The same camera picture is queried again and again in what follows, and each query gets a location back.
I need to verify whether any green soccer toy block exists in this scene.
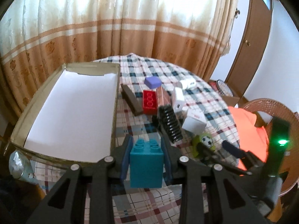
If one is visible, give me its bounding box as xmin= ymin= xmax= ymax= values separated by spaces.
xmin=192 ymin=133 xmax=216 ymax=159

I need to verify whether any white box with red label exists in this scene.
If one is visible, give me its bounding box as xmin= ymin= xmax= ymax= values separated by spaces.
xmin=182 ymin=109 xmax=207 ymax=135

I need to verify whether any black ribbed heat sink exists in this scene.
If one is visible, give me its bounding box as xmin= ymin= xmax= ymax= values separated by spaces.
xmin=158 ymin=105 xmax=183 ymax=143

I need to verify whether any white usb charger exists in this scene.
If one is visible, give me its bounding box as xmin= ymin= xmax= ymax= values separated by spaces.
xmin=171 ymin=87 xmax=185 ymax=113

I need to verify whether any teal toy building block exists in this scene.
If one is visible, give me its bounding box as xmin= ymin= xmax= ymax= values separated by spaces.
xmin=130 ymin=139 xmax=164 ymax=189

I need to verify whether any copper pink rectangular box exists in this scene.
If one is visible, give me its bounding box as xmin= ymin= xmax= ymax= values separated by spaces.
xmin=156 ymin=86 xmax=171 ymax=108

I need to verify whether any red toy building block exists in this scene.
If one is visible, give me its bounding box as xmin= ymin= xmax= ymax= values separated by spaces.
xmin=142 ymin=90 xmax=158 ymax=115

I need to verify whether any orange red cushion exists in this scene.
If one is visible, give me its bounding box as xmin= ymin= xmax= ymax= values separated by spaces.
xmin=228 ymin=106 xmax=269 ymax=162

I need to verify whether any cardboard box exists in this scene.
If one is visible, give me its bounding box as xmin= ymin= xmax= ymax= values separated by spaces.
xmin=208 ymin=79 xmax=240 ymax=107

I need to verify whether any wicker chair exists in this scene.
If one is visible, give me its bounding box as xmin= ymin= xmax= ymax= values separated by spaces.
xmin=242 ymin=98 xmax=298 ymax=196

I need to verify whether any round cookie tin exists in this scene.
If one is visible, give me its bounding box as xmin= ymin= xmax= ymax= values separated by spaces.
xmin=216 ymin=79 xmax=234 ymax=97

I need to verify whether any white pill bottle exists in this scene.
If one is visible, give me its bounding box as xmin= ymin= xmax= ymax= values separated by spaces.
xmin=178 ymin=78 xmax=196 ymax=90

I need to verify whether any metal bucket with tissue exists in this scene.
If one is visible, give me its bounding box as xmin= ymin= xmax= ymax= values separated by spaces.
xmin=9 ymin=150 xmax=38 ymax=185

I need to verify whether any plaid tablecloth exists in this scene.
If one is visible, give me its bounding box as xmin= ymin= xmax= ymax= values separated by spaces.
xmin=34 ymin=52 xmax=240 ymax=224

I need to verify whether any gold metal tin tray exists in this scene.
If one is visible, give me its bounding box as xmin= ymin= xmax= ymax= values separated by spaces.
xmin=11 ymin=62 xmax=120 ymax=168

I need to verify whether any purple cube block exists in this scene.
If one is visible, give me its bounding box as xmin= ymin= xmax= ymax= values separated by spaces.
xmin=144 ymin=76 xmax=162 ymax=89

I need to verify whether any dark brown wooden block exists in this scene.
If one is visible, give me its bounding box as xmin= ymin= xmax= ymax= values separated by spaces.
xmin=121 ymin=84 xmax=143 ymax=116

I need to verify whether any curtain tassel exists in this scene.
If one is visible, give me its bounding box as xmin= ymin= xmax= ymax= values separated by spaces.
xmin=224 ymin=7 xmax=241 ymax=57

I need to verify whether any brown wooden door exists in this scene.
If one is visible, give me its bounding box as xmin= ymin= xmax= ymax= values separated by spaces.
xmin=225 ymin=0 xmax=272 ymax=98

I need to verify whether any cream and orange curtain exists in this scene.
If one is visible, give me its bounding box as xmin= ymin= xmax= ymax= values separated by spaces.
xmin=1 ymin=0 xmax=238 ymax=115

